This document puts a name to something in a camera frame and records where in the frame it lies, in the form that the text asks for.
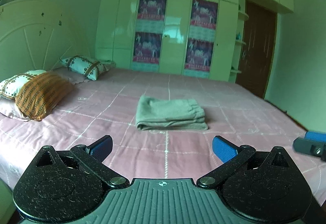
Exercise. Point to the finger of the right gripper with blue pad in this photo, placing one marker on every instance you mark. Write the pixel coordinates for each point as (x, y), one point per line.
(315, 136)
(309, 147)

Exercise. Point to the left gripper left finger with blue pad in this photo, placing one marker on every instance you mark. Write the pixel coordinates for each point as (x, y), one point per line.
(91, 158)

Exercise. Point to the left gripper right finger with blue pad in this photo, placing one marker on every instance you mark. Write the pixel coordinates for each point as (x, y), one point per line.
(233, 158)

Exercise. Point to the grey pants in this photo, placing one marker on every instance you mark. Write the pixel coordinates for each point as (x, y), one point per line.
(175, 114)

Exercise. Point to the pink quilted bedspread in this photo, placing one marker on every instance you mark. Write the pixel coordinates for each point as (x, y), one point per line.
(108, 106)

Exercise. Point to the pink pillow under patterned pillow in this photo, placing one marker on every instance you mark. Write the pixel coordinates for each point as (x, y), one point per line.
(72, 77)

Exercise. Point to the white brown patterned pillow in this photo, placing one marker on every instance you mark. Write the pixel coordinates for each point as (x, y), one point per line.
(90, 68)

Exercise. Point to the orange striped pillow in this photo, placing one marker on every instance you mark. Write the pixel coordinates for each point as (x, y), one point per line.
(39, 96)

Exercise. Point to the red poster lower right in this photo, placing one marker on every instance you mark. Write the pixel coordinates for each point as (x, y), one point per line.
(198, 55)

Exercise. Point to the red poster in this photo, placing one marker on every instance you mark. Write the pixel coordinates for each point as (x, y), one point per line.
(198, 55)
(147, 47)
(204, 14)
(153, 10)

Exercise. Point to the pink pillow under orange pillow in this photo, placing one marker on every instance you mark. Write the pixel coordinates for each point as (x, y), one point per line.
(10, 110)

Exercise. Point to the dark brown wooden door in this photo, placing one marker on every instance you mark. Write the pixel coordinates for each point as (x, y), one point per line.
(256, 56)

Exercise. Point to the white patterned pillow behind orange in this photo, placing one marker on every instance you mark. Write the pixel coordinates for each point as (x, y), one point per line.
(10, 87)

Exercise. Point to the red poster lower left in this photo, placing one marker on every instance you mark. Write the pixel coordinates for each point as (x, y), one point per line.
(147, 47)

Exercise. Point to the cream wooden headboard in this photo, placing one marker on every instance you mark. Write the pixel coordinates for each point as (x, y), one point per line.
(36, 34)

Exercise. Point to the red poster upper right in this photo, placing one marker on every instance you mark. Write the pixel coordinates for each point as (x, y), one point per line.
(204, 14)

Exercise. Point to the cream glossy wardrobe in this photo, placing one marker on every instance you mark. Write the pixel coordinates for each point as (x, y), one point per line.
(118, 23)

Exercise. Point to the red poster upper left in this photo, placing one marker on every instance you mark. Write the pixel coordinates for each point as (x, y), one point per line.
(153, 10)

